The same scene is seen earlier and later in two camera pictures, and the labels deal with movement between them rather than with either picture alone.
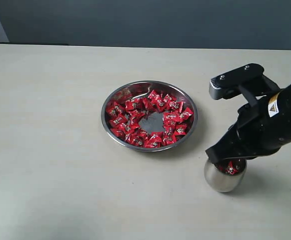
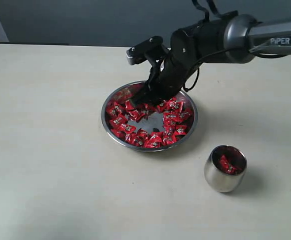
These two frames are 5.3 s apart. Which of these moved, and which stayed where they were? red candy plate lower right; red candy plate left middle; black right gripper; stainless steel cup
Moved: black right gripper
Stayed: stainless steel cup; red candy plate left middle; red candy plate lower right
